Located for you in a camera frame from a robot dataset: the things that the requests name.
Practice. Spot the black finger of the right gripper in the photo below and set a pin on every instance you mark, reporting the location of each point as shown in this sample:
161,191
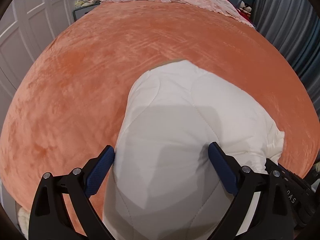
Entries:
303,199

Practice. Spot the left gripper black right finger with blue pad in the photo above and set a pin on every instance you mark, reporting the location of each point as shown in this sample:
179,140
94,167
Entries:
260,208

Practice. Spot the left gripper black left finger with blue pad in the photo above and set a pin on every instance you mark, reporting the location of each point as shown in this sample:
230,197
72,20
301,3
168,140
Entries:
49,218

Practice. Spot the orange plush bed blanket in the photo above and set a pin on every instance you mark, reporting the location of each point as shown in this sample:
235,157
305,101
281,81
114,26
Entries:
72,102

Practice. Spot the grey blue curtain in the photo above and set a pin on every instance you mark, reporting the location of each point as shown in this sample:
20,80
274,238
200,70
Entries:
292,27

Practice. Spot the red white plush toy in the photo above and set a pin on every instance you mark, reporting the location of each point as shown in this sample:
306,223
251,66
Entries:
244,11

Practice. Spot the dark bedside table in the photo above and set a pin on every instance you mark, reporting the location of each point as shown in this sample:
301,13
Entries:
79,12

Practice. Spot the white wardrobe doors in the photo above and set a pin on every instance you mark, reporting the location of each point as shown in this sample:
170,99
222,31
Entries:
27,28

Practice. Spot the yellowish cloth on nightstand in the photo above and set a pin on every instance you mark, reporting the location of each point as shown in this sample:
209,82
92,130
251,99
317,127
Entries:
85,3

